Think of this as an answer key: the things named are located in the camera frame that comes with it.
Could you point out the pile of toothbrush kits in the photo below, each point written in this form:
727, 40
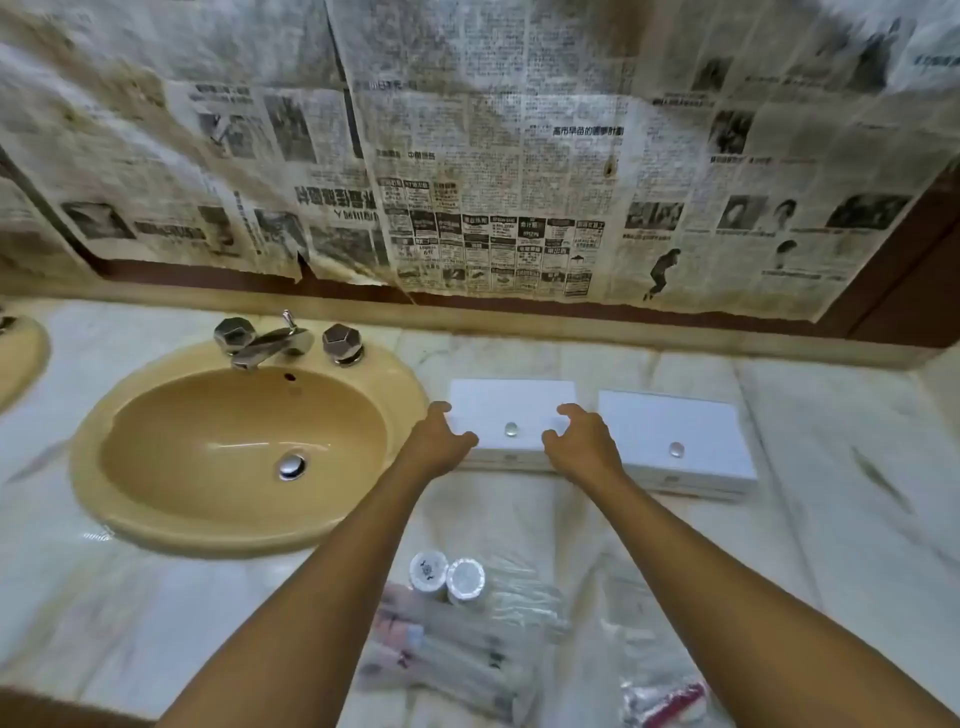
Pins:
450, 652

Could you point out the white box with round knob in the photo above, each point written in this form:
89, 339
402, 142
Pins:
675, 420
510, 405

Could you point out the red item packet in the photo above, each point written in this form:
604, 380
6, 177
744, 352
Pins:
671, 709

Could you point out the beige oval sink basin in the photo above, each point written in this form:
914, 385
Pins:
19, 360
225, 442

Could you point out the chrome sink drain plug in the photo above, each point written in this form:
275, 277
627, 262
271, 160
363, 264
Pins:
292, 466

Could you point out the person's left hand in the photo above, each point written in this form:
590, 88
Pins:
439, 446

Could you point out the person's right hand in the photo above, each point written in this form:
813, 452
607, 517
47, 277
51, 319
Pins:
589, 454

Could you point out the small round white jar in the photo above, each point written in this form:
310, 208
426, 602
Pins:
428, 570

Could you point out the person's right forearm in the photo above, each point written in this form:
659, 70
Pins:
712, 600

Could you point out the chrome faucet spout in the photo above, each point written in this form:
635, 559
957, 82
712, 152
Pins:
270, 346

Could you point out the person's left forearm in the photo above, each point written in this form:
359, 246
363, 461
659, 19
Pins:
315, 615

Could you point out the chrome faceted faucet knob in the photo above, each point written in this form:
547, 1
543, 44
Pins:
343, 343
234, 335
6, 324

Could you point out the small clear packets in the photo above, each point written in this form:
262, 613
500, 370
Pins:
525, 600

